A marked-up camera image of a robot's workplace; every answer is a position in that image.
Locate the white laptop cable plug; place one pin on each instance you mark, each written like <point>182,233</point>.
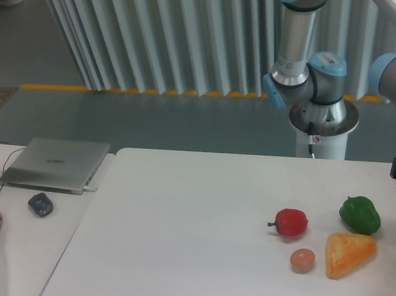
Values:
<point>89,189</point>

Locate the orange toy bread slice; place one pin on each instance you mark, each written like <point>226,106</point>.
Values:
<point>345,252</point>

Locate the red toy pepper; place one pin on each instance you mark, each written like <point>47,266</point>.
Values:
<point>290,222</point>

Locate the brown toy egg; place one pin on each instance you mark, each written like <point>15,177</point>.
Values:
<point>302,259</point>

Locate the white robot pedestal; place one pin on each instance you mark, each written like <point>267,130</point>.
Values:
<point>318,147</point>

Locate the silver closed laptop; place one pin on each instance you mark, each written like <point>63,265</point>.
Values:
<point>60,165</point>

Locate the dark grey mouse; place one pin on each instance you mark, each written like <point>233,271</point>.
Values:
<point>41,205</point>

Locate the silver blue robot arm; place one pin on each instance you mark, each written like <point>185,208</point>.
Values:
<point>311,84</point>

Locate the white folding partition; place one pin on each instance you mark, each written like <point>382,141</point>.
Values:
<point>219,46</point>

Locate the green toy pepper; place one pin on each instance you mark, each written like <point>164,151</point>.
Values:
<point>359,214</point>

